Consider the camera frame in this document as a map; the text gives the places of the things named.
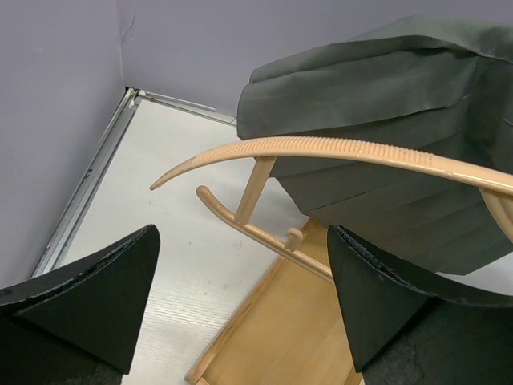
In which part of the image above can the beige plastic hanger front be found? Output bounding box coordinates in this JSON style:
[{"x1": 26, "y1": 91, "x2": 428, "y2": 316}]
[{"x1": 150, "y1": 136, "x2": 512, "y2": 282}]

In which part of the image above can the wooden clothes rack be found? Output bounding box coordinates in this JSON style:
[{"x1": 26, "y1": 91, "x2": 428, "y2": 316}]
[{"x1": 184, "y1": 218, "x2": 366, "y2": 385}]

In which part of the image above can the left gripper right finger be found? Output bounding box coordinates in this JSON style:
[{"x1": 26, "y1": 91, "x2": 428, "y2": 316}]
[{"x1": 327, "y1": 225, "x2": 512, "y2": 384}]

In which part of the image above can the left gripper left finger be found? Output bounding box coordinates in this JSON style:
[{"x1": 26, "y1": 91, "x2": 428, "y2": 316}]
[{"x1": 1, "y1": 225, "x2": 160, "y2": 384}]

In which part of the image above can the grey pleated skirt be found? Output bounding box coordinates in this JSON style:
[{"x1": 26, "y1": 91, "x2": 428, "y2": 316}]
[{"x1": 237, "y1": 16, "x2": 512, "y2": 275}]

